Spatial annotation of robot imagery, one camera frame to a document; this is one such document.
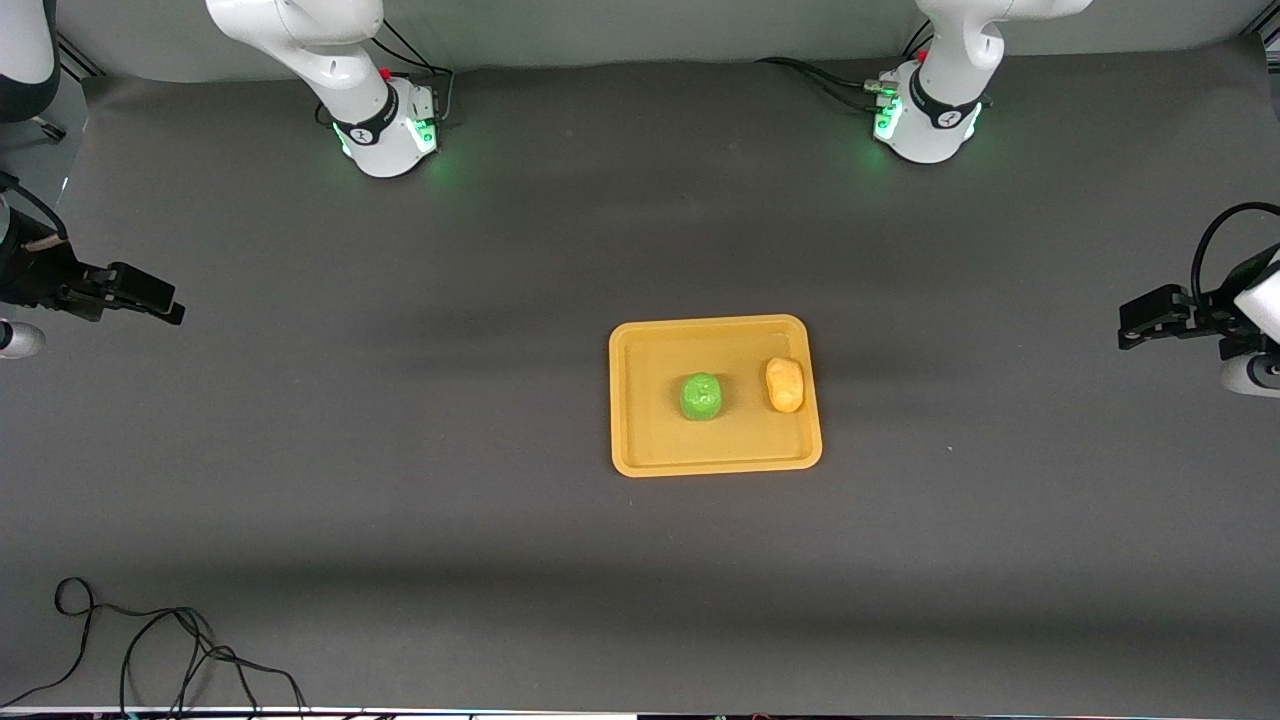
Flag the black left arm base cables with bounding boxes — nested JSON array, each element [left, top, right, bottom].
[[755, 20, 936, 113]]

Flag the black right arm base cables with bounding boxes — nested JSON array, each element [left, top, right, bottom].
[[365, 20, 457, 128]]

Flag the black arm base cables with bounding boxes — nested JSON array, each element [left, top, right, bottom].
[[365, 20, 457, 128], [755, 20, 936, 113]]

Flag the yellow plastic tray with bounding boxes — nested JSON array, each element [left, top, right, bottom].
[[608, 314, 824, 479]]

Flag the yellow potato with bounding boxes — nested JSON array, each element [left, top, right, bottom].
[[766, 357, 806, 414]]

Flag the thin black loose cable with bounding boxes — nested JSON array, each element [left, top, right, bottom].
[[0, 577, 311, 717]]

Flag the dark grey table cloth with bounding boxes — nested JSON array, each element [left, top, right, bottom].
[[0, 35, 1280, 713]]

